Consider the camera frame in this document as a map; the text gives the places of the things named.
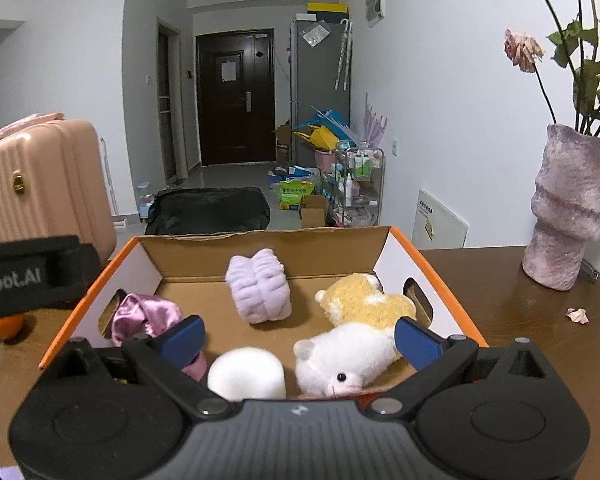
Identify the dark brown entrance door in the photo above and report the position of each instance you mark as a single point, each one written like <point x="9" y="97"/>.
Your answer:
<point x="235" y="100"/>

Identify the blue and yellow clutter pile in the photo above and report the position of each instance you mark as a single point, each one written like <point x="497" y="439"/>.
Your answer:
<point x="322" y="127"/>

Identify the brown cardboard carton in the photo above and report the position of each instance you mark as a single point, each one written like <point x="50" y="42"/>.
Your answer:
<point x="283" y="140"/>

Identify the green printed bag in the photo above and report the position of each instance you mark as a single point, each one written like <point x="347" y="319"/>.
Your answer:
<point x="296" y="195"/>

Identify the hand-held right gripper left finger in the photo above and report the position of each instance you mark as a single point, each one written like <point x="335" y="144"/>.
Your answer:
<point x="182" y="337"/>

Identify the pink bucket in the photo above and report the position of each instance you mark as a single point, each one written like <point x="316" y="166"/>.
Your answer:
<point x="325" y="157"/>

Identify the small open cardboard carton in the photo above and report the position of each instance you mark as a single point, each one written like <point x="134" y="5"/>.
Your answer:
<point x="312" y="212"/>

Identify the yellow and black box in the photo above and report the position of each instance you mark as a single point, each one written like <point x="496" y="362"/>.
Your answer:
<point x="327" y="10"/>

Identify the white round powder puff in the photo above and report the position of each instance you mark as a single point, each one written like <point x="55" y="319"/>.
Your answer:
<point x="247" y="372"/>

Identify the orange fruit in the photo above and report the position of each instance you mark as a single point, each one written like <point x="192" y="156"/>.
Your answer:
<point x="7" y="329"/>

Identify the black duffel bag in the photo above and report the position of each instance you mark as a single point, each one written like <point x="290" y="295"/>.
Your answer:
<point x="207" y="210"/>

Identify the orange cardboard box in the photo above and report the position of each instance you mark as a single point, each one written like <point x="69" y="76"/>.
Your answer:
<point x="190" y="260"/>

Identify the clear water bottle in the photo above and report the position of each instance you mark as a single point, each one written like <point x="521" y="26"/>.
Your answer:
<point x="146" y="202"/>

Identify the purple textured vase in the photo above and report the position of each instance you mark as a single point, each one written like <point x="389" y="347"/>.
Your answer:
<point x="565" y="210"/>

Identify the lavender terry headband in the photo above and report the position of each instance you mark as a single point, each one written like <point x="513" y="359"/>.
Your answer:
<point x="260" y="285"/>

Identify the clear plastic bag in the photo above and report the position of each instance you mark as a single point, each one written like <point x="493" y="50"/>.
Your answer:
<point x="315" y="34"/>

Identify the white electrical panel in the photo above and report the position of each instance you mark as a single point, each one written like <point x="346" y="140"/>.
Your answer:
<point x="375" y="1"/>

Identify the fallen rose petal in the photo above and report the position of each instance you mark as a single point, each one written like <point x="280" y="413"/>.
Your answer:
<point x="577" y="315"/>

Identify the white folded umbrella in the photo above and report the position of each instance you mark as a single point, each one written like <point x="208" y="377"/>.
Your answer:
<point x="344" y="55"/>

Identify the pink ribbed suitcase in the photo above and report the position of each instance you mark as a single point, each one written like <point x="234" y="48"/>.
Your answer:
<point x="45" y="185"/>

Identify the grey refrigerator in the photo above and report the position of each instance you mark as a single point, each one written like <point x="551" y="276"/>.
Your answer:
<point x="315" y="85"/>

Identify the dried pink roses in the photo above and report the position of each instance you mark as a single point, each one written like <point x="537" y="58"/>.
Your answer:
<point x="522" y="50"/>

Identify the white wall outlet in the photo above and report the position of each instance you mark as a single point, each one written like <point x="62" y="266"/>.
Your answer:
<point x="394" y="147"/>

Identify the white plush toy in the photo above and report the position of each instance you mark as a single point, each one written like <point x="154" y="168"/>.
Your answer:
<point x="350" y="355"/>

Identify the yellow plush toy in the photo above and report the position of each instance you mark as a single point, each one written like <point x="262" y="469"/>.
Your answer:
<point x="365" y="302"/>

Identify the purple satin scrunchie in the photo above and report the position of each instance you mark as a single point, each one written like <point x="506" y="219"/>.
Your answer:
<point x="145" y="315"/>

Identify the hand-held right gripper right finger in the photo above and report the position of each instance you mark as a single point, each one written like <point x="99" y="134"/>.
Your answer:
<point x="415" y="342"/>

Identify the purple dried flower bunch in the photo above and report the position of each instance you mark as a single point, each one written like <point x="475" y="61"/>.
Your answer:
<point x="375" y="122"/>

